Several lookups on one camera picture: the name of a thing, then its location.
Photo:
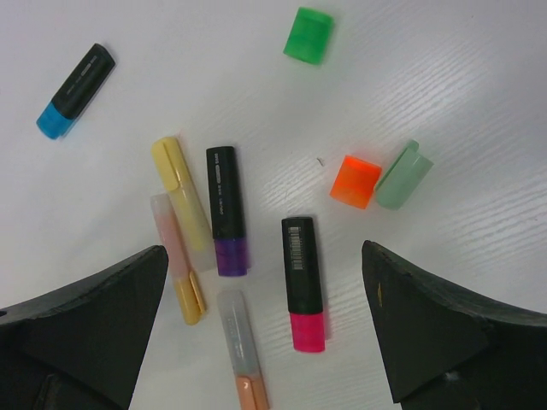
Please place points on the orange pastel highlighter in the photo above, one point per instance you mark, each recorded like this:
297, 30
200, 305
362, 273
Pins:
241, 347

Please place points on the pink highlighter black body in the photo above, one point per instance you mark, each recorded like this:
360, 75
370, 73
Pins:
303, 285

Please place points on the purple highlighter black body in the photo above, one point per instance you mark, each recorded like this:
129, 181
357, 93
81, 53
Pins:
227, 212

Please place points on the yellow pastel highlighter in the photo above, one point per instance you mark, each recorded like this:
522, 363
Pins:
177, 181

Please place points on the blue highlighter black body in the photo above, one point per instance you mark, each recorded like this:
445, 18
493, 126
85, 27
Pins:
76, 92

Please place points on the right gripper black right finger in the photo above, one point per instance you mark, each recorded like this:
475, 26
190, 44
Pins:
446, 347

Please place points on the orange highlighter cap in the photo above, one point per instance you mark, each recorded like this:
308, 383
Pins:
355, 182

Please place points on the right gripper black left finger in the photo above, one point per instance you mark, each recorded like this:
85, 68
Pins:
82, 346

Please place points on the peach pastel highlighter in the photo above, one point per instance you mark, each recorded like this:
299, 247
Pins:
184, 279

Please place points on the mint highlighter cap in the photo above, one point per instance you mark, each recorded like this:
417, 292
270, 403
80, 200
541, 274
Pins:
403, 176

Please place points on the green highlighter cap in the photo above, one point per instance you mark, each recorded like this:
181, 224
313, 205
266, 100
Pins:
309, 36

